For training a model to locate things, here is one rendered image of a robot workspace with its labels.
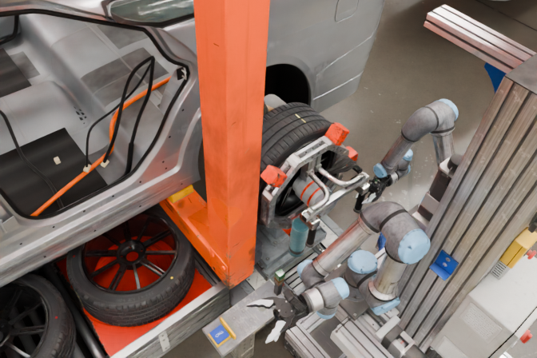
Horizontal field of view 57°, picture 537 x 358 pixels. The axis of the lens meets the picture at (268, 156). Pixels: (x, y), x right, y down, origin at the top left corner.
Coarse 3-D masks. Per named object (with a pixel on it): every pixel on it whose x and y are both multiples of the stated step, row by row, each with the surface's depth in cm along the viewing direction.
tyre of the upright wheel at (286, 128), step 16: (272, 112) 241; (288, 112) 242; (304, 112) 246; (272, 128) 235; (288, 128) 234; (304, 128) 235; (320, 128) 239; (272, 144) 231; (288, 144) 229; (272, 160) 228
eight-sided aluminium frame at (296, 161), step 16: (320, 144) 239; (288, 160) 230; (304, 160) 229; (336, 160) 263; (288, 176) 228; (336, 176) 269; (272, 192) 231; (272, 208) 238; (304, 208) 274; (272, 224) 249; (288, 224) 263
